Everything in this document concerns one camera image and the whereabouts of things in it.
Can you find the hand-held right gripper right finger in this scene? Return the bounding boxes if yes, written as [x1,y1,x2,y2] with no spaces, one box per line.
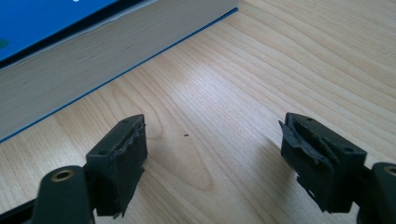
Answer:
[278,112,368,214]

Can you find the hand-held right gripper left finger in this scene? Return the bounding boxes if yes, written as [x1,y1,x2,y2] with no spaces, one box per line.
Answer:
[85,114,149,218]

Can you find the thick blue book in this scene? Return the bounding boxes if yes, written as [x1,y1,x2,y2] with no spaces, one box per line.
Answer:
[0,0,239,144]

